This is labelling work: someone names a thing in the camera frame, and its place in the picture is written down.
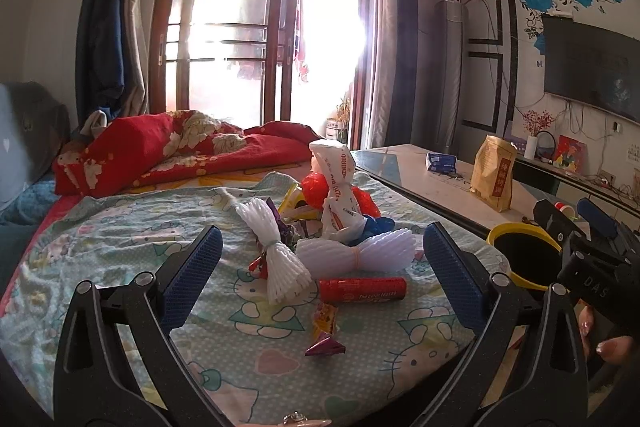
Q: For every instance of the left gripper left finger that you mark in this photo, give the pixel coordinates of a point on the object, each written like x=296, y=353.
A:
x=94, y=384

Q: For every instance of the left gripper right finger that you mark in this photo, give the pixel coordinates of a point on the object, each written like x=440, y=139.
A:
x=551, y=382

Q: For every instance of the yellow rim trash bin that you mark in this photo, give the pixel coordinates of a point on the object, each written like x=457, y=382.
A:
x=535, y=258

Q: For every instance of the right hand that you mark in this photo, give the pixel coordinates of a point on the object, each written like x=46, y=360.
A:
x=616, y=351

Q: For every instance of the red paper cup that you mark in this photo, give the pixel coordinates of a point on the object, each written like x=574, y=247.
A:
x=566, y=210

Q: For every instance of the black white TV cabinet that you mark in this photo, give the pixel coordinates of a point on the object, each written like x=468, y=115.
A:
x=567, y=186

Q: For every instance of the brown paper bag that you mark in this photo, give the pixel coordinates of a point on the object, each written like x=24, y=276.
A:
x=491, y=178

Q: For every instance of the white vase red flowers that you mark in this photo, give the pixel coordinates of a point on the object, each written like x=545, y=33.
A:
x=535, y=122

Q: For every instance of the white coffee table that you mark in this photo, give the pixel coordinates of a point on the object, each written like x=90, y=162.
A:
x=404, y=168

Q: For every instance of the blue tissue pack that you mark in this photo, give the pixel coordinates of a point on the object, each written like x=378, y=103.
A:
x=441, y=163

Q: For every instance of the Hello Kitty blue blanket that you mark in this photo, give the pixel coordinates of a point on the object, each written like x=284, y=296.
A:
x=250, y=357

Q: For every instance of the white foam net sleeve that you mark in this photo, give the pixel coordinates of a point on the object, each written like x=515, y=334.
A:
x=287, y=275

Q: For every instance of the blue plastic bag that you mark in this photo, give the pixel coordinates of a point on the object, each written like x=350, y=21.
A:
x=376, y=226

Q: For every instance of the red tube wrapper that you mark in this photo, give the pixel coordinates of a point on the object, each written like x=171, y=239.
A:
x=370, y=290

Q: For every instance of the orange snack wrapper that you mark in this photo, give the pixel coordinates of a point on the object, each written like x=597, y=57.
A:
x=323, y=320

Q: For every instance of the red floral quilt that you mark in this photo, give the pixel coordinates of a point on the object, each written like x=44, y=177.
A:
x=151, y=149

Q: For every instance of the dark blue right curtain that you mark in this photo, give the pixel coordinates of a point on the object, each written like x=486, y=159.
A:
x=400, y=123

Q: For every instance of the dark blue curtain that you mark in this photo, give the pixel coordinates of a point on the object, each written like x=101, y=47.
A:
x=400, y=123
x=108, y=63

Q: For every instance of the purple foil wrapper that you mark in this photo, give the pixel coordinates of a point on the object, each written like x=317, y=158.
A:
x=287, y=233

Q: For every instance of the white printed plastic bag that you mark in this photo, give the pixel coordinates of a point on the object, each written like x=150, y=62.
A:
x=341, y=218

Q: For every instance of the grey sofa cushion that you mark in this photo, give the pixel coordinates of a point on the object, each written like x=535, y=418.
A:
x=34, y=127

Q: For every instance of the grey standing air conditioner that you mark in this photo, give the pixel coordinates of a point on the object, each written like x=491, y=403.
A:
x=448, y=72

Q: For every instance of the dark blue left curtain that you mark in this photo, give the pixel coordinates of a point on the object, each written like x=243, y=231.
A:
x=108, y=63

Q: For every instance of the red picture frame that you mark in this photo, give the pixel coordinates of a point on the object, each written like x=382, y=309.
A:
x=570, y=154

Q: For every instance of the wall mounted television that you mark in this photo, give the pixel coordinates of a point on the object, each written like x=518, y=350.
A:
x=592, y=66

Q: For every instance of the wooden sliding door frame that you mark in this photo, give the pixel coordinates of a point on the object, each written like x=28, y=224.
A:
x=255, y=61

